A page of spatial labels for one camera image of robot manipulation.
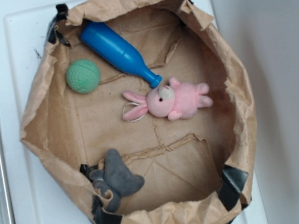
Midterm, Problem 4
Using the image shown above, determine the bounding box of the gray plush animal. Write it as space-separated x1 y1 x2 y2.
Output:
87 148 145 213

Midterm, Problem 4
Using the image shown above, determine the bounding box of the brown paper bag bin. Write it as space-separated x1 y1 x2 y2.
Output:
20 0 257 224

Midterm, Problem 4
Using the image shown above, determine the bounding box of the pink plush bunny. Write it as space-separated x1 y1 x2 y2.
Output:
122 77 213 121

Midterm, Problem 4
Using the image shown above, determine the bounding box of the green textured ball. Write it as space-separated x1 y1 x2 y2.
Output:
66 59 101 94

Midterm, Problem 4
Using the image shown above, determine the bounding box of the blue plastic bottle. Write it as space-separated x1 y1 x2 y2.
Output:
80 22 162 88

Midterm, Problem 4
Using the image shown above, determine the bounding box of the white plastic tray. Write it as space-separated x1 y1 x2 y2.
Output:
0 0 269 224

